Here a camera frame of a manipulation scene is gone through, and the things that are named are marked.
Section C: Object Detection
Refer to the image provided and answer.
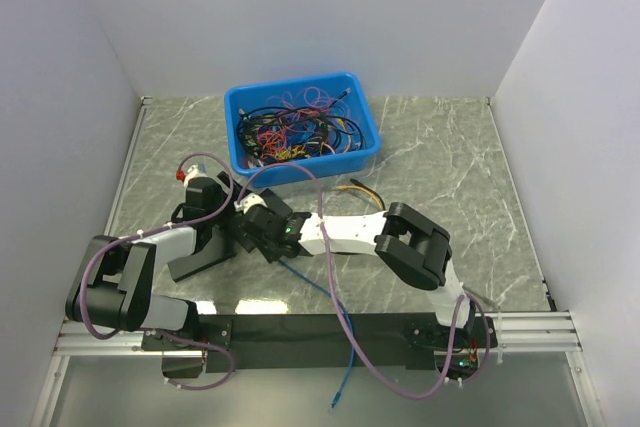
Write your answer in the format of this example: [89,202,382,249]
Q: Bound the orange ethernet cable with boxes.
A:
[333,184,389,211]

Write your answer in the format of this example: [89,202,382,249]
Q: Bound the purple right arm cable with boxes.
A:
[239,162,494,401]

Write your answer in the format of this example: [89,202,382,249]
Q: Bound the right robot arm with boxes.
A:
[235,194,476,346]

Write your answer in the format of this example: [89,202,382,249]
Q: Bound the black network switch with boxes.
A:
[213,170,283,253]

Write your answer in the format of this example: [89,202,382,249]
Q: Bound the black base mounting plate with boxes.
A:
[140,312,501,376]

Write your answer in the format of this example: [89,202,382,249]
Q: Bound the blue plastic bin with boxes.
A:
[224,72,381,186]

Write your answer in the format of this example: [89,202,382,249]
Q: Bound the blue ethernet cable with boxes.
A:
[277,257,357,411]

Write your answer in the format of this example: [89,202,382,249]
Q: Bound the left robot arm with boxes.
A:
[65,172,237,349]

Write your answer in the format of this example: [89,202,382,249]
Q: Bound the tangled cables in bin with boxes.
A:
[235,86,369,168]

